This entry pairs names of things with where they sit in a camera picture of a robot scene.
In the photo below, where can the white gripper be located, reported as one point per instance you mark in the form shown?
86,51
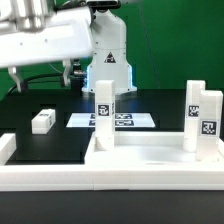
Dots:
67,35

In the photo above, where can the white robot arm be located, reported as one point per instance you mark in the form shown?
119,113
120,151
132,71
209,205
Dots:
108,60

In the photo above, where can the white U-shaped fence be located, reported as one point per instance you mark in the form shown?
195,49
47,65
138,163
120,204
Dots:
202,176

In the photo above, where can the white desk top panel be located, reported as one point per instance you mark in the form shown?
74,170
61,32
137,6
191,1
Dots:
140,148

